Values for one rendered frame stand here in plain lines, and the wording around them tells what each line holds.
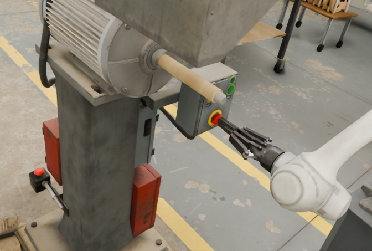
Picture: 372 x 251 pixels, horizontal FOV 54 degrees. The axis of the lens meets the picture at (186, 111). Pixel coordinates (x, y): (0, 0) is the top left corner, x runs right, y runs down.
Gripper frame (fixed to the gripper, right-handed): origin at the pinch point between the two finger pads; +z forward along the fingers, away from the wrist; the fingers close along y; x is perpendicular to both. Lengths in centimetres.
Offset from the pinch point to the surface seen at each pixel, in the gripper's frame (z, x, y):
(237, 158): 48, -98, 95
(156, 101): 15.9, 6.2, -17.0
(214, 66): 12.8, 14.5, 3.4
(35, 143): 135, -98, -12
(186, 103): 11.6, 4.6, -8.0
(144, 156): 25.8, -27.0, -10.9
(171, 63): 0.1, 29.0, -27.9
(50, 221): 49, -67, -40
